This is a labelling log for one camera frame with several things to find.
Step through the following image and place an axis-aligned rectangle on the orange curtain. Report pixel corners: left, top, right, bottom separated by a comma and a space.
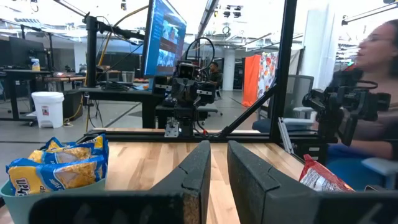
241, 54, 262, 108

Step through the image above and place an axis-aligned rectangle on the wooden desk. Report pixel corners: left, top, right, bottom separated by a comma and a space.
43, 73, 122, 85

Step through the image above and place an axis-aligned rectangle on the white trash bin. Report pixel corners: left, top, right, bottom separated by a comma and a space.
30, 91, 65, 129

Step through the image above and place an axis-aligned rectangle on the black aluminium table frame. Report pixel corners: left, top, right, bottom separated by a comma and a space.
76, 0, 330, 156

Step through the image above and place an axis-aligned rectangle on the monitor with blue screen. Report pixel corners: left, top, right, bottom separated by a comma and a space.
141, 0, 188, 79

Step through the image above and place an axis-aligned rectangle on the dark desktop monitor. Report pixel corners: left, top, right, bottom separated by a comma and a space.
7, 36, 47, 68

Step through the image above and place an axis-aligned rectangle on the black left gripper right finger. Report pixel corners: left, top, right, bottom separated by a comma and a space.
228, 140, 398, 224

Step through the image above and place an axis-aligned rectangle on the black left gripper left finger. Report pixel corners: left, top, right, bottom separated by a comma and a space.
29, 139, 211, 224

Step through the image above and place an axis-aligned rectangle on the black waste bin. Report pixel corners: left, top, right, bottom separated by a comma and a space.
62, 89, 83, 121

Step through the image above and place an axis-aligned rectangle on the slim white pillar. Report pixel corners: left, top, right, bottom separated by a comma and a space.
222, 48, 236, 91

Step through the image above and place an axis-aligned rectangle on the grey mesh office chair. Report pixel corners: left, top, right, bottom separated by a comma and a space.
251, 74, 315, 133

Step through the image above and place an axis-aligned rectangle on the black standing desk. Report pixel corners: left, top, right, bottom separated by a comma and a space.
0, 68, 53, 122

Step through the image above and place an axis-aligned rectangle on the person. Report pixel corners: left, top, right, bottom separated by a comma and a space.
207, 61, 223, 91
313, 18, 398, 190

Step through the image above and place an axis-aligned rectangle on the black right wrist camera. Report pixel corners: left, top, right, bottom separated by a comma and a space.
176, 61, 197, 78

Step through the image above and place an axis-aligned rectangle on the white floral patterned curtain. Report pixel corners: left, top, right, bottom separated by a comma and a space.
256, 51, 280, 108

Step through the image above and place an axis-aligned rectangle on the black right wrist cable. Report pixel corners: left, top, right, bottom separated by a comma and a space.
185, 37, 216, 71

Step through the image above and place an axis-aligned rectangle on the silver angled metal strip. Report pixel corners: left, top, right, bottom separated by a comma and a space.
277, 117, 295, 155

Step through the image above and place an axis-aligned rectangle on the grey mesh wastebasket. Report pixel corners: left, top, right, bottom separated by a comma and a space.
121, 70, 135, 83

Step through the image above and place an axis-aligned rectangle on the silver metal bracket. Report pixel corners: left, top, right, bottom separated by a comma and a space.
164, 119, 180, 138

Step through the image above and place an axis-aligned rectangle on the teal plastic bin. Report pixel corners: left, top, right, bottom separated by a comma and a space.
0, 177, 108, 224

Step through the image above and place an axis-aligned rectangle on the wide white column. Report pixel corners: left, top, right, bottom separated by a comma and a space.
300, 9, 343, 91

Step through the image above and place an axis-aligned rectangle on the blue office chair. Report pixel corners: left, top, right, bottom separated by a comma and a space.
325, 144, 398, 190

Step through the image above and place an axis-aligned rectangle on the black monitor stand pole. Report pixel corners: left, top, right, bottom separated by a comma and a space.
82, 12, 147, 90

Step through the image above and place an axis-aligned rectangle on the blue soy sauce ramen pack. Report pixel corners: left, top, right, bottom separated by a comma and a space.
5, 154, 108, 197
43, 133, 109, 150
27, 144, 105, 165

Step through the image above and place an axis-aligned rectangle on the red beef ramen pack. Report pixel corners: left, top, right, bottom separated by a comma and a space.
298, 154, 356, 193

